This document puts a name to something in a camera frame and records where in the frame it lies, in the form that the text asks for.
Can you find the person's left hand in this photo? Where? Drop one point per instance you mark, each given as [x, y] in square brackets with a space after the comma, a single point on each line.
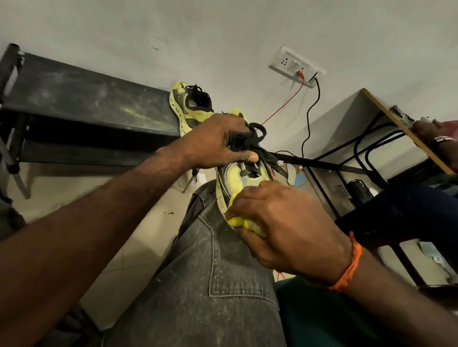
[207, 143]

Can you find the person's right forearm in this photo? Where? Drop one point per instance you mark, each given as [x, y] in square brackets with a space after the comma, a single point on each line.
[400, 304]

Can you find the green garment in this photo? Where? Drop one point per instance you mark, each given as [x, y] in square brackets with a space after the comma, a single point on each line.
[322, 314]

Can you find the black metal bench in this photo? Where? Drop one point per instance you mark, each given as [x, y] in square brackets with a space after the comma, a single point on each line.
[78, 103]

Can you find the black ribbed device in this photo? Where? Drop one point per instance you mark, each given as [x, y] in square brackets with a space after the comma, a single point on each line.
[360, 192]

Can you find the person's right hand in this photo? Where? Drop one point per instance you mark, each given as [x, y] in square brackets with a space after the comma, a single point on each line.
[297, 236]

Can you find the black hairbrush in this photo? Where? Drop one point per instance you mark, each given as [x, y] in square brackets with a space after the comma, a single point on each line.
[401, 115]

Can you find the person's left forearm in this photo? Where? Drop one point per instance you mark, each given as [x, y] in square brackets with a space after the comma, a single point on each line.
[93, 221]

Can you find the yellow cleaning cloth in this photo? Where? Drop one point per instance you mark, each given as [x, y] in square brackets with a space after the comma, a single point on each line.
[238, 221]

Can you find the grey denim trouser leg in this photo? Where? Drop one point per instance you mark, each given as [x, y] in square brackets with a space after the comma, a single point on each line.
[214, 286]

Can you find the yellow grey sneaker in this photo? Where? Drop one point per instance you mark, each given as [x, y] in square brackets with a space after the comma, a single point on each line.
[236, 177]
[188, 107]

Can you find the person's right thumb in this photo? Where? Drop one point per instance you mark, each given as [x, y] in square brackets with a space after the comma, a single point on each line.
[250, 243]

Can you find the wooden table with black frame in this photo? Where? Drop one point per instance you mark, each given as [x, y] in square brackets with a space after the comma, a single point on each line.
[400, 123]

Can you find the white metal bracket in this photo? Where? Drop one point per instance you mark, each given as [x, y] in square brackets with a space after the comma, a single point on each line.
[438, 259]

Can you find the white wall switch socket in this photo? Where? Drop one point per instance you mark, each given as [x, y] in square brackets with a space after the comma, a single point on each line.
[295, 66]

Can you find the person's left thumb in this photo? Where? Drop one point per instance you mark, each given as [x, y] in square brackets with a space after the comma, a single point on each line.
[245, 157]

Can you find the black shoelace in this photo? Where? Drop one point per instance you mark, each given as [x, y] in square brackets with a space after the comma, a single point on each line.
[250, 141]

